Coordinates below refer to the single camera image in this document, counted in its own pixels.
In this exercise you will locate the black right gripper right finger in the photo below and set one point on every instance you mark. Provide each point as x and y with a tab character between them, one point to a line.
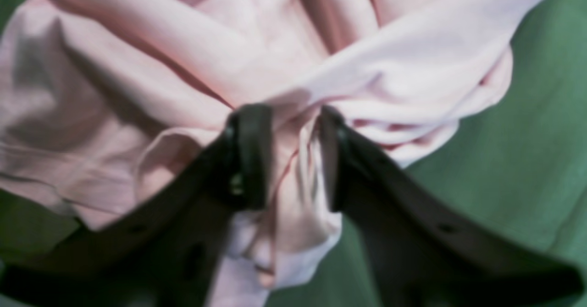
421	253

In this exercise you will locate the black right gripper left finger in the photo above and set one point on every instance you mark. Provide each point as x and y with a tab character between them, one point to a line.
165	252

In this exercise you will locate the pink t-shirt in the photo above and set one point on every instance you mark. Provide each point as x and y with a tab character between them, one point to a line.
103	102

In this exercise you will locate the green table cloth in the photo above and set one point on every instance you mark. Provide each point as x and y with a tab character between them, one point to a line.
518	166

